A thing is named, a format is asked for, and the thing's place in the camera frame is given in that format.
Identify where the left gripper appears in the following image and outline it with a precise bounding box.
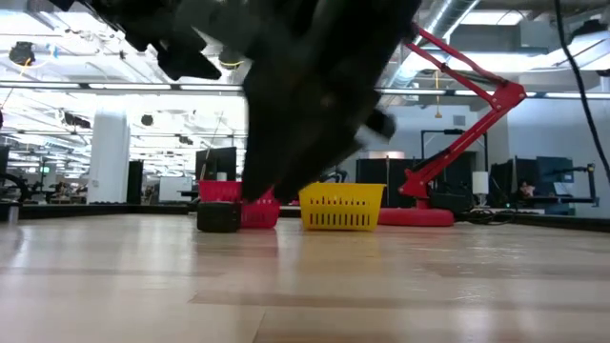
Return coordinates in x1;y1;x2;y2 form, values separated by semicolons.
51;0;223;81

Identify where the white pillar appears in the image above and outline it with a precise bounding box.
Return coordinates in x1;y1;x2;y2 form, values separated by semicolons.
88;107;131;205

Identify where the dark desk monitor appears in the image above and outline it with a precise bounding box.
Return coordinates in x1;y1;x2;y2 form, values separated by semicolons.
490;159;538;204

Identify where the white board panel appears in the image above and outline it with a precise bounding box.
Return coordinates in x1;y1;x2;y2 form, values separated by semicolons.
158;176;194;204

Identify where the black charger with prongs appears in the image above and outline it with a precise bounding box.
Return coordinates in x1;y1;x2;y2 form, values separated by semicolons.
196;200;242;233

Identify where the black computer monitor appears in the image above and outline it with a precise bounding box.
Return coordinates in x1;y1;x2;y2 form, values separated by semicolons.
194;146;238;182

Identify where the black tall cabinet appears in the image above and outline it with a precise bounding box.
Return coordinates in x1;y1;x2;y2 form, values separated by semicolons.
126;160;144;205

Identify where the blue panel screen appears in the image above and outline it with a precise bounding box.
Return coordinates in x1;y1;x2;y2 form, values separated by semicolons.
536;155;576;215

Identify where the black ceiling device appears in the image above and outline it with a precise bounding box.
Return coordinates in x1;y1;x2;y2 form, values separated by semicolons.
218;47;244;71
8;41;37;67

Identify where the black partition panel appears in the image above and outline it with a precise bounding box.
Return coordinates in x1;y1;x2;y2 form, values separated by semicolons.
355;156;478;211

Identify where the black lamp cable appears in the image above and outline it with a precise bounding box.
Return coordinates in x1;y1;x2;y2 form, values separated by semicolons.
457;207;520;226

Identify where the white lamp shade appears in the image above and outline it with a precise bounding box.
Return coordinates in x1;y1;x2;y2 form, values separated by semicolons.
472;171;490;195

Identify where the black stand frame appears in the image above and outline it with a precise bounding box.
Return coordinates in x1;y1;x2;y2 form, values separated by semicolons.
420;128;490;161

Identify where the red plastic basket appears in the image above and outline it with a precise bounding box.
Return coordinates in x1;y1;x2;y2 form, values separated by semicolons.
198;179;281;230

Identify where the yellow plastic basket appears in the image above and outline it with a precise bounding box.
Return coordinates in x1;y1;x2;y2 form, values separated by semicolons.
298;182;387;232

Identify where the red desk lamp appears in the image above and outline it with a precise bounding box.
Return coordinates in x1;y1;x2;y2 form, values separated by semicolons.
378;23;528;228

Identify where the black aluminium rig frame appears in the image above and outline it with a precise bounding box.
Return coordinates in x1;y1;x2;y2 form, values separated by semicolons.
0;202;610;234

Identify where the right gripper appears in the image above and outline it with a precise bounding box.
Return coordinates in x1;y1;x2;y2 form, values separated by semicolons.
240;0;423;202

